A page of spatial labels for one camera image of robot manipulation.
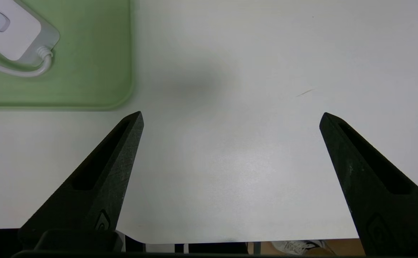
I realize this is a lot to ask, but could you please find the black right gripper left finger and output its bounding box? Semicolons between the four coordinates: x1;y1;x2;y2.
18;111;144;250

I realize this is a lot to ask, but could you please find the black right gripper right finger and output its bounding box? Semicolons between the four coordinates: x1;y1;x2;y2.
319;112;418;255

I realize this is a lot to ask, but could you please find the white power strip with cable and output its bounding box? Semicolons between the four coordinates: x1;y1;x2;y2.
0;0;60;78

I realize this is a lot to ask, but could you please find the white sneaker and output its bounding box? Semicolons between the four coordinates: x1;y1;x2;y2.
270;240;336;255

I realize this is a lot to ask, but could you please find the light green plastic tray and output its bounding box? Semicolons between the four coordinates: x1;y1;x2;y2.
0;0;135;111

